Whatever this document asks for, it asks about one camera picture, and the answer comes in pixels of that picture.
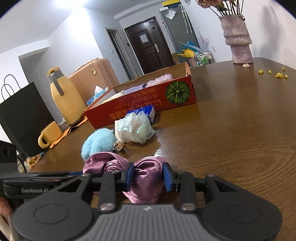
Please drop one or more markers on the light blue plush toy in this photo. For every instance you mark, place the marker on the light blue plush toy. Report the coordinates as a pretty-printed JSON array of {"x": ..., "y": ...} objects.
[{"x": 98, "y": 142}]

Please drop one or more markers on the small cart with bottles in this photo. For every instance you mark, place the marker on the small cart with bottles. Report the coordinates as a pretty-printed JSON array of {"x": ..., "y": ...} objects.
[{"x": 203, "y": 59}]

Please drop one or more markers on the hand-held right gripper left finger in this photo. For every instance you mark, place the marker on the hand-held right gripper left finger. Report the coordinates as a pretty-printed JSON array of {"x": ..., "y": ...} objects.
[{"x": 130, "y": 173}]

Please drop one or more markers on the person's left hand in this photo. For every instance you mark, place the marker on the person's left hand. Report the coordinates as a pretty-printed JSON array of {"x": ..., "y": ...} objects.
[{"x": 5, "y": 208}]

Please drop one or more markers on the scattered yellow petals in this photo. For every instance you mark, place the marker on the scattered yellow petals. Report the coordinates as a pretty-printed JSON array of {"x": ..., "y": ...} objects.
[{"x": 278, "y": 74}]

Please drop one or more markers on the yellow thermos jug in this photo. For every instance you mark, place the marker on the yellow thermos jug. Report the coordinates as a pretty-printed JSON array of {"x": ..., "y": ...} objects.
[{"x": 67, "y": 99}]

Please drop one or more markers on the yellow box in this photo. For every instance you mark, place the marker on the yellow box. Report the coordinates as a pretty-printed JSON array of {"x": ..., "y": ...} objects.
[{"x": 171, "y": 2}]

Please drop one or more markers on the small blue white carton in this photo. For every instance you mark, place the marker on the small blue white carton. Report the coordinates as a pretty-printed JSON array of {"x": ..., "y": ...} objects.
[{"x": 149, "y": 113}]

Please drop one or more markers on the dried pink roses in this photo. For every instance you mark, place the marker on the dried pink roses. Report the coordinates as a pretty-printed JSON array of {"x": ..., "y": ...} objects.
[{"x": 222, "y": 5}]

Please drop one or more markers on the plastic pouch on refrigerator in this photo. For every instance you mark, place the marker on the plastic pouch on refrigerator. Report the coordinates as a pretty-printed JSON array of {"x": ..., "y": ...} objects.
[{"x": 171, "y": 14}]

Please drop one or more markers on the bath pouf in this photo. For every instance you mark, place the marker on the bath pouf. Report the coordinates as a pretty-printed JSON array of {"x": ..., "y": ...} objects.
[{"x": 135, "y": 127}]

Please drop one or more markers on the dark entrance door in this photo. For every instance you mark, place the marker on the dark entrance door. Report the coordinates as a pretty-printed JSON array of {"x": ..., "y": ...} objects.
[{"x": 148, "y": 44}]

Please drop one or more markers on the red cardboard box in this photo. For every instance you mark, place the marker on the red cardboard box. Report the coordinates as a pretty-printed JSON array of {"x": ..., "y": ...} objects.
[{"x": 138, "y": 109}]

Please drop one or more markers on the black paper bag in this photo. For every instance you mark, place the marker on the black paper bag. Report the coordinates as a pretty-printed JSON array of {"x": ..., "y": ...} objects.
[{"x": 25, "y": 120}]

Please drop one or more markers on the bag of cookies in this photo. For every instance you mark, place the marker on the bag of cookies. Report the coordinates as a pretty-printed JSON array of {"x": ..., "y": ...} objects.
[{"x": 34, "y": 160}]

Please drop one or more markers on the peach suitcase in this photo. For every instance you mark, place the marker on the peach suitcase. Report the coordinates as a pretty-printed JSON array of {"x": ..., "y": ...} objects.
[{"x": 92, "y": 74}]

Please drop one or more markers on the pink ceramic vase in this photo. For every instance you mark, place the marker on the pink ceramic vase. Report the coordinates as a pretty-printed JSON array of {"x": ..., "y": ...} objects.
[{"x": 238, "y": 39}]

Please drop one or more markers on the grey interior door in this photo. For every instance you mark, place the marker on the grey interior door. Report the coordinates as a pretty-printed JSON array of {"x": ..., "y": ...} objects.
[{"x": 118, "y": 53}]

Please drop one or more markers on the purple washcloth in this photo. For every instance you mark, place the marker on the purple washcloth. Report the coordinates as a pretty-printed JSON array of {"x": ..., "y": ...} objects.
[{"x": 134, "y": 89}]

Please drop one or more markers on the hanging umbrellas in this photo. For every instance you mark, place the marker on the hanging umbrellas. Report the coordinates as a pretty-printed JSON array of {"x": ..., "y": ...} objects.
[{"x": 186, "y": 17}]

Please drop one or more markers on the yellow mug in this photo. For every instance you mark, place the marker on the yellow mug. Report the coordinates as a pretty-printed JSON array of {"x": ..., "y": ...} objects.
[{"x": 52, "y": 134}]

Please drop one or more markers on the grey refrigerator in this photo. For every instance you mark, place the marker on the grey refrigerator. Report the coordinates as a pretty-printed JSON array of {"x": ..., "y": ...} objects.
[{"x": 179, "y": 34}]

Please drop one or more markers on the yellow watering can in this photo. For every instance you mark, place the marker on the yellow watering can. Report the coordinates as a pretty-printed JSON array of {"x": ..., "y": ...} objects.
[{"x": 186, "y": 53}]

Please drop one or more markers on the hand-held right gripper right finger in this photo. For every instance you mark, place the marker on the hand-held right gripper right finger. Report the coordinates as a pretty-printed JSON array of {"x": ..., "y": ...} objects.
[{"x": 167, "y": 177}]

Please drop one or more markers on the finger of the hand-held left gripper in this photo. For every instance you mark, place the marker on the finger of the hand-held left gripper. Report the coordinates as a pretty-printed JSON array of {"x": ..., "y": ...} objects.
[
  {"x": 50, "y": 173},
  {"x": 57, "y": 179}
]

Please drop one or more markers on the light purple towel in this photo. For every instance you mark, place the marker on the light purple towel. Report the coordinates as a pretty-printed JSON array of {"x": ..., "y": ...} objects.
[{"x": 161, "y": 79}]

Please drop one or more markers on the pink satin cloth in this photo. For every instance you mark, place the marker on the pink satin cloth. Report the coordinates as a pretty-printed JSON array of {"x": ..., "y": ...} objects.
[{"x": 145, "y": 185}]

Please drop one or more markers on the blue tissue pack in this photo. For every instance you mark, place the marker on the blue tissue pack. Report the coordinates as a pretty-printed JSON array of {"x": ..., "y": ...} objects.
[{"x": 97, "y": 96}]

